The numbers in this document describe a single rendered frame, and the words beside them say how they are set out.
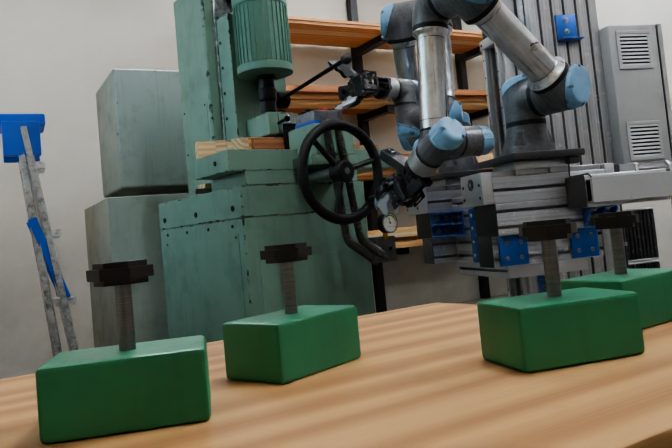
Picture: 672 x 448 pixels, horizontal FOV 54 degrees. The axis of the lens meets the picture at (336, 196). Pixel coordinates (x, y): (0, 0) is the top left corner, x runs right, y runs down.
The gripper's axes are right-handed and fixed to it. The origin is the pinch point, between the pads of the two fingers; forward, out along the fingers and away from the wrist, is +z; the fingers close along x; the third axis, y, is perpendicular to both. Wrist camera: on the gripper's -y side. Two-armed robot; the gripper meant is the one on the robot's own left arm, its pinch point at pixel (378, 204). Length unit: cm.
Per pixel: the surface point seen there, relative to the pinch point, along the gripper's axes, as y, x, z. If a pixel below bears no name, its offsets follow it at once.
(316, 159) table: -19.4, -9.3, 4.9
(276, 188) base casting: -18.0, -18.1, 16.0
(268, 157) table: -25.8, -19.6, 11.5
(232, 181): -24.4, -28.2, 20.4
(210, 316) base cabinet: 2, -33, 53
